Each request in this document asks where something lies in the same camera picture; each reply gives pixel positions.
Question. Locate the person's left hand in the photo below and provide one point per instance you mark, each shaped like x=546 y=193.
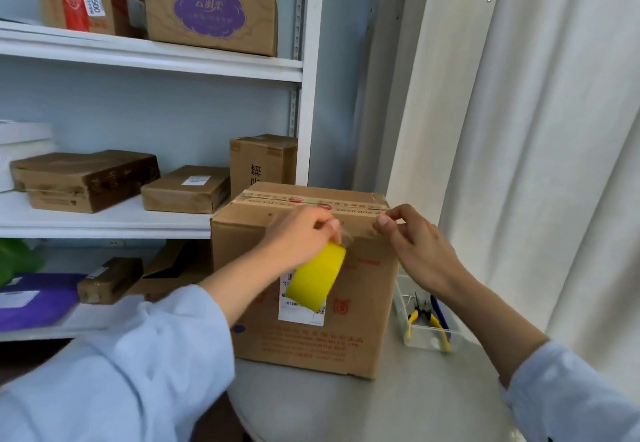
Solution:
x=295 y=237

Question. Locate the person's right hand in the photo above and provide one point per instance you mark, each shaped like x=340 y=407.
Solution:
x=430 y=257

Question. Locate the yellow tape roll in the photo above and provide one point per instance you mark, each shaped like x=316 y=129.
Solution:
x=315 y=277

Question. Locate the brown cardboard box red print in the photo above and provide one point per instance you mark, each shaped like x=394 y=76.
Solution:
x=360 y=317

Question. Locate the person's left forearm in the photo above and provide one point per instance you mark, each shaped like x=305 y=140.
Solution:
x=115 y=376

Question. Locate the person's right forearm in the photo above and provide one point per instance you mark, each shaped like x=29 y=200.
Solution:
x=540 y=381

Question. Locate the upright small cardboard box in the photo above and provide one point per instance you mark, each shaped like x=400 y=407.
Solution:
x=265 y=157

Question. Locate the open cardboard box red print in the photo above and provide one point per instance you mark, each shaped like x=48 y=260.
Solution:
x=175 y=272

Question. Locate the flat brown box white label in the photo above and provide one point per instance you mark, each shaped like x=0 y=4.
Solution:
x=175 y=199

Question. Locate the small taped brown parcel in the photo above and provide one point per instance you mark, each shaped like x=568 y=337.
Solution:
x=107 y=282

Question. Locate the box with purple logo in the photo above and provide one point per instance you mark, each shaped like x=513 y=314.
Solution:
x=255 y=37

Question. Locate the dark brown flat box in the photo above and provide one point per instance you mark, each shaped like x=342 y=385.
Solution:
x=75 y=182

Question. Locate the white foam box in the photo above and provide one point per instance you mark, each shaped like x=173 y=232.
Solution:
x=22 y=134

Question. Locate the clear plastic container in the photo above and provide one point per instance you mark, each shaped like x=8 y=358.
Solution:
x=420 y=342

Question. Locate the white curtain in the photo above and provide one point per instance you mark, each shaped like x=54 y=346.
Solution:
x=550 y=132

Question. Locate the white metal shelf unit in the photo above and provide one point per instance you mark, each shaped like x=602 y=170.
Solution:
x=150 y=54

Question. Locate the green object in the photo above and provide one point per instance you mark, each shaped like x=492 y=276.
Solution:
x=17 y=259

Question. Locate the white wall socket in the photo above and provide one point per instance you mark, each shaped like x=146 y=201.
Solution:
x=114 y=243

